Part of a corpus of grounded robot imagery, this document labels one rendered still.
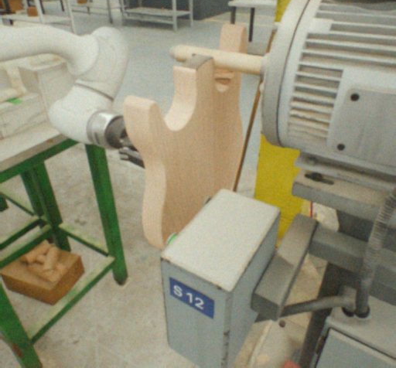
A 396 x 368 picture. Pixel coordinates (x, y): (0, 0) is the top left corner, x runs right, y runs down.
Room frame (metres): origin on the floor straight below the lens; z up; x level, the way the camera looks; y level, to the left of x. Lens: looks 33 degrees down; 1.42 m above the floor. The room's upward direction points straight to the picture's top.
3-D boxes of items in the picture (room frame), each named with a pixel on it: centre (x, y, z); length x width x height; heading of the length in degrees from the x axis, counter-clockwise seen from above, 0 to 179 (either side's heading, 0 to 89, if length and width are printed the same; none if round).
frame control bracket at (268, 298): (0.34, -0.14, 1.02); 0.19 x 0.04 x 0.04; 149
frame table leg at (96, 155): (1.09, 0.40, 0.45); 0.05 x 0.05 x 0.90; 59
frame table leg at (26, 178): (1.38, 0.87, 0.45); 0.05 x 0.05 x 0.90; 59
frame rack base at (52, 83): (1.18, 0.60, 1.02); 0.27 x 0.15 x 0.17; 59
